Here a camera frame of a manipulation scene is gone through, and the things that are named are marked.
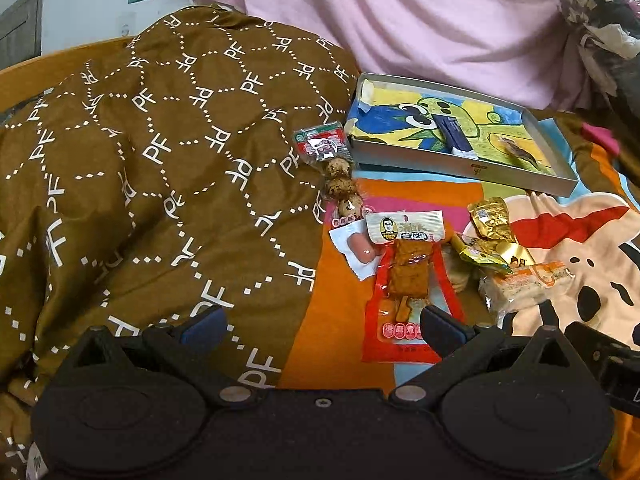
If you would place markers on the quail egg packet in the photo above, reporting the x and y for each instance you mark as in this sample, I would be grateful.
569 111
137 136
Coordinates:
340 185

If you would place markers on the brown patterned quilt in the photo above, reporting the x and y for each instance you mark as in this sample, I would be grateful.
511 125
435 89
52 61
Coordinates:
150 160

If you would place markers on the colourful printed blanket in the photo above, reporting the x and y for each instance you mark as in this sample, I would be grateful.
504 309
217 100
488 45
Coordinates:
325 320

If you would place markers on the gold packet with cartoon figure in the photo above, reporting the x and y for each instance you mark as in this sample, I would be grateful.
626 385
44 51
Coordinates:
519 256

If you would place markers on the grey shallow box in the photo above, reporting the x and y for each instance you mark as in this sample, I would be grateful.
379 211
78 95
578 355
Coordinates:
425 165

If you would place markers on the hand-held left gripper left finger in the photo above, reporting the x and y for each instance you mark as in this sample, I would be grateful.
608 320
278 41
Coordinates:
202 329

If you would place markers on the orange white cake packet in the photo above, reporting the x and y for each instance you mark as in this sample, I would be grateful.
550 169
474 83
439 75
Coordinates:
525 285

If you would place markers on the yellow green snack packet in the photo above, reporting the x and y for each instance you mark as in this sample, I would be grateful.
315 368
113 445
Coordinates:
480 252

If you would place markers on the clear packet with brown snack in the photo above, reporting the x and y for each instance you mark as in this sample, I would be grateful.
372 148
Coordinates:
520 152

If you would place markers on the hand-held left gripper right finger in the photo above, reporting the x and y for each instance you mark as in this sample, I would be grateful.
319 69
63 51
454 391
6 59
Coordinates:
441 326

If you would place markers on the pile of dark clothes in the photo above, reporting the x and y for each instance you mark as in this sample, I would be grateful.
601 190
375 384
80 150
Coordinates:
600 10

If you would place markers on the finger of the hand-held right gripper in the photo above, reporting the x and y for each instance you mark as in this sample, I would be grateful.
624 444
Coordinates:
589 341

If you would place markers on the dark blue snack packet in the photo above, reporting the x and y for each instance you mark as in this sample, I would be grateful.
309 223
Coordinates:
452 132

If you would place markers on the wooden bed frame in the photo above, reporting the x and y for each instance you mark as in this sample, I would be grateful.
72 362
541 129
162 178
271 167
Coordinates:
30 80

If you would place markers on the clear round pastry packet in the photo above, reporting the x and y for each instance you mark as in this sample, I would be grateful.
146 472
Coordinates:
457 272

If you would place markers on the colourful drawing paper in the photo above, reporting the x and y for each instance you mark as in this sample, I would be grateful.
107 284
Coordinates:
500 120

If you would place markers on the gold foil snack packet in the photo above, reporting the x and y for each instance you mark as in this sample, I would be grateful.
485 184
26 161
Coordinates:
492 220

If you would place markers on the grey window frame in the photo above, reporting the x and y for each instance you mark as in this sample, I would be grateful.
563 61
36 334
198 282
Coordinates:
20 30

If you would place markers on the pink cloth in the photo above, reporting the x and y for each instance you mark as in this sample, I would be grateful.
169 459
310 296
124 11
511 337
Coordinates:
425 20

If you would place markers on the red tofu skewer packet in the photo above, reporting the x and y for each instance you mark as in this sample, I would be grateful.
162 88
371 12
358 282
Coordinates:
407 270

